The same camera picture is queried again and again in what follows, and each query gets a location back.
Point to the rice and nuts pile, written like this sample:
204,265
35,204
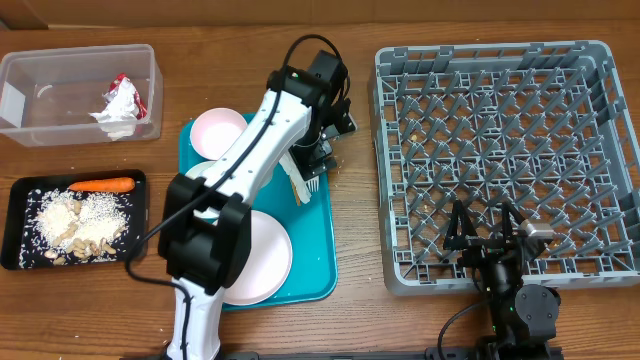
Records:
71,227

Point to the white napkin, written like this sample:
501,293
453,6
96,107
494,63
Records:
122,109

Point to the pink round plate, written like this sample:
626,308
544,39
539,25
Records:
268,265

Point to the red foil wrapper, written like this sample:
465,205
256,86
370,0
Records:
141,107

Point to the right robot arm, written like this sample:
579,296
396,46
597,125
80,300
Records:
523,316

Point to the pale green bowl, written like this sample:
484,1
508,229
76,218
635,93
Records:
194,173

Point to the clear plastic bin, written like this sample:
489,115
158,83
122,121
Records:
51,97

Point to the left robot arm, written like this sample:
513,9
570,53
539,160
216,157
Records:
206,227

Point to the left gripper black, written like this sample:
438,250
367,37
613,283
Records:
303,156

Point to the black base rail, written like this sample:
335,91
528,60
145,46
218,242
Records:
350,355

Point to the orange carrot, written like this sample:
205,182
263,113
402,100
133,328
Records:
112,185

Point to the grey dishwasher rack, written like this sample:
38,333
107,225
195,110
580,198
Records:
543,125

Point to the white plastic fork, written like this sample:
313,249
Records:
313,184

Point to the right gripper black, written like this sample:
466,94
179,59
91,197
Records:
479,247

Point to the black waste tray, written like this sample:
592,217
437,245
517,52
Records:
18,252

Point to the teal serving tray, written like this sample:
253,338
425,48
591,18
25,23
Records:
314,271

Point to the wooden skewer stick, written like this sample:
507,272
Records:
295,193

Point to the pink bowl with food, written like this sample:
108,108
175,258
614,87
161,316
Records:
215,131

